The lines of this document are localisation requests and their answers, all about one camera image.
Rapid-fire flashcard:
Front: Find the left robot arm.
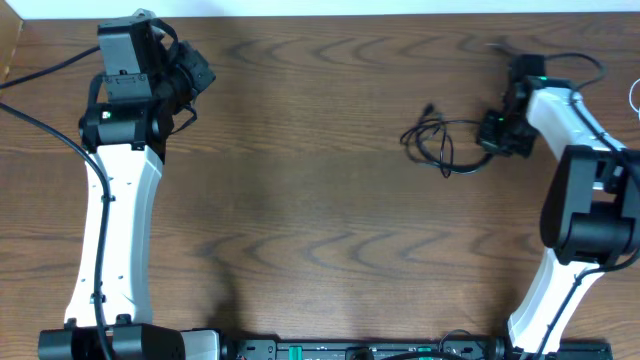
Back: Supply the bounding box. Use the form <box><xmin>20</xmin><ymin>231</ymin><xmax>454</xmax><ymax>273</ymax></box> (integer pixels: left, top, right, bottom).
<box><xmin>38</xmin><ymin>9</ymin><xmax>220</xmax><ymax>359</ymax></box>

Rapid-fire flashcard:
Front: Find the black USB cable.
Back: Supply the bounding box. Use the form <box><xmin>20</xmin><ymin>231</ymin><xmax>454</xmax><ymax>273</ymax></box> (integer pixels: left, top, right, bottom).
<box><xmin>398</xmin><ymin>102</ymin><xmax>496</xmax><ymax>180</ymax></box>

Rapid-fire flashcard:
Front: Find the white USB cable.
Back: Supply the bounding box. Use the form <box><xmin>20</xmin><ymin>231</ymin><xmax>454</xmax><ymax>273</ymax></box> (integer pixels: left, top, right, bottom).
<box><xmin>628</xmin><ymin>77</ymin><xmax>640</xmax><ymax>121</ymax></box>

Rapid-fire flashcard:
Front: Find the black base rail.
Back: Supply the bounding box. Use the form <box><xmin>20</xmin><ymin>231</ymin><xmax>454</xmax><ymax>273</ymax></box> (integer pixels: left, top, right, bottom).
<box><xmin>219</xmin><ymin>337</ymin><xmax>614</xmax><ymax>360</ymax></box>

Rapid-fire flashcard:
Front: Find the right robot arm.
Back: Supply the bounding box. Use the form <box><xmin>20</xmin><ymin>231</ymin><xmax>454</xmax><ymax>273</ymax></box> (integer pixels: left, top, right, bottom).
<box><xmin>477</xmin><ymin>54</ymin><xmax>639</xmax><ymax>359</ymax></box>

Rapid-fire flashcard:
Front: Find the cardboard box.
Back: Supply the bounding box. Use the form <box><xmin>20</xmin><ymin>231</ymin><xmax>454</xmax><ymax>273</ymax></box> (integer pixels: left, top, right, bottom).
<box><xmin>0</xmin><ymin>0</ymin><xmax>24</xmax><ymax>83</ymax></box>

